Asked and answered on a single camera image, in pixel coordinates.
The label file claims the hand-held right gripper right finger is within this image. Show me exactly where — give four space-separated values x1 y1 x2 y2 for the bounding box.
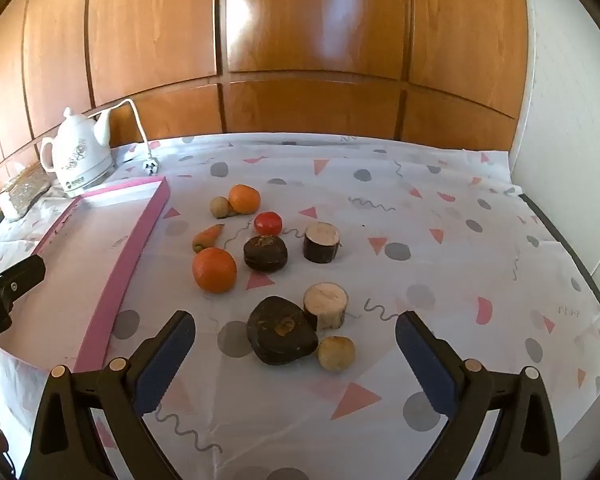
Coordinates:
396 311 563 480

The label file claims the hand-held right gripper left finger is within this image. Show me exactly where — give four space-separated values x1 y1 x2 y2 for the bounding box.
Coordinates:
20 311 196 480

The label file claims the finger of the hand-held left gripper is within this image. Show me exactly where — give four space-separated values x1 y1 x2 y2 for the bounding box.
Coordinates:
0 254 47 306

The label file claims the pink rimmed tray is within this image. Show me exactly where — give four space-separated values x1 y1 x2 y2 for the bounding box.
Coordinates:
0 176 171 372

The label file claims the beige round fruit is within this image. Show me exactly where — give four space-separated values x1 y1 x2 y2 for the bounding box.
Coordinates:
317 336 356 374

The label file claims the large orange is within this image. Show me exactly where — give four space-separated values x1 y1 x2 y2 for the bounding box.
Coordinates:
192 247 238 294

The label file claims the sugar cane piece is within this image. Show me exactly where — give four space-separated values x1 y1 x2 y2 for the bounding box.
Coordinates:
303 222 342 264
303 283 350 331

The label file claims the large dark brown round fruit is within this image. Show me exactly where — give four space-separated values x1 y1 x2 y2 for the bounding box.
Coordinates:
247 296 319 366

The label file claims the orange carrot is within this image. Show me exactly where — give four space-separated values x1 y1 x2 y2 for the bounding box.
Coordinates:
192 223 226 253

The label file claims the small dark brown round fruit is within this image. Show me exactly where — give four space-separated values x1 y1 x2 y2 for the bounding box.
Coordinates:
243 235 289 273

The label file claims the white patterned tablecloth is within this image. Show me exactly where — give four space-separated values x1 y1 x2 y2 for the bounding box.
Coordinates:
0 132 600 480

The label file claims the white ceramic electric kettle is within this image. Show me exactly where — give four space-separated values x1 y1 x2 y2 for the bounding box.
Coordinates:
40 107 115 198

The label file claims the red tomato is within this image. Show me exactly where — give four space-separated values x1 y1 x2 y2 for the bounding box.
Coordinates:
254 211 284 237

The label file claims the small orange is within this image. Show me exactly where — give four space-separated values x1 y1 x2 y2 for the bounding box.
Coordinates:
228 184 261 214

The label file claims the white power cable with plug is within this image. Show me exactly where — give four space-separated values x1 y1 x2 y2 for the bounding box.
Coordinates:
111 98 161 177

